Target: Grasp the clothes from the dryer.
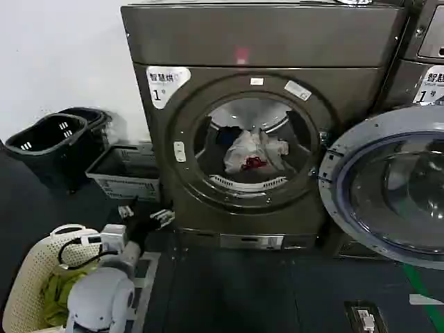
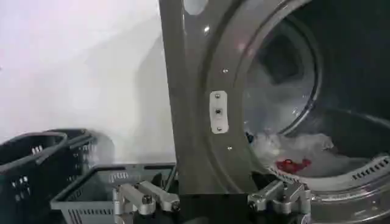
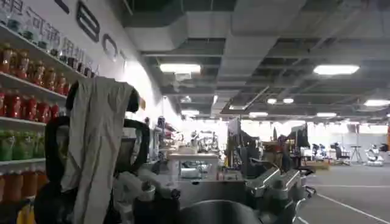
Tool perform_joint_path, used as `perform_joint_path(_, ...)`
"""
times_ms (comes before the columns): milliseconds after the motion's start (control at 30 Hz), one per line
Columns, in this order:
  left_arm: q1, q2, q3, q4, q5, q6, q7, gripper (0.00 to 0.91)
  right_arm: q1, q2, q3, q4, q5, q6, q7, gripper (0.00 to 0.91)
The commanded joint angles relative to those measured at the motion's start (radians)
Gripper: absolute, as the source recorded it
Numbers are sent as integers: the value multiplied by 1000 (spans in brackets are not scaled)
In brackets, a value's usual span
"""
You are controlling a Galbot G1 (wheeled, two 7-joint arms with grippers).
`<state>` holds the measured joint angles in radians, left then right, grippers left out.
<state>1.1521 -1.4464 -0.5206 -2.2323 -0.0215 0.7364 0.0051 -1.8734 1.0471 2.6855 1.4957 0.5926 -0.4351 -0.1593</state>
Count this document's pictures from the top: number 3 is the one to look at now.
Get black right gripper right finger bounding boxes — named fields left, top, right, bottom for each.
left=245, top=166, right=317, bottom=214

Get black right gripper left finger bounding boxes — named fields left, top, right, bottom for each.
left=133, top=180, right=182, bottom=203

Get cluttered workstation desks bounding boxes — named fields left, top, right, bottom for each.
left=224, top=117, right=332, bottom=179

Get white small table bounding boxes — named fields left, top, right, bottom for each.
left=166, top=152, right=221, bottom=181

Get grey cloth garment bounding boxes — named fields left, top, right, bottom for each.
left=60, top=76, right=135, bottom=224

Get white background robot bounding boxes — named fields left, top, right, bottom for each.
left=364, top=144, right=385, bottom=167

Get shelf with drink bottles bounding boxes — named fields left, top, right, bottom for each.
left=0, top=18, right=100, bottom=224

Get grey ventilation duct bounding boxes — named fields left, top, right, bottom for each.
left=123, top=0, right=308, bottom=80

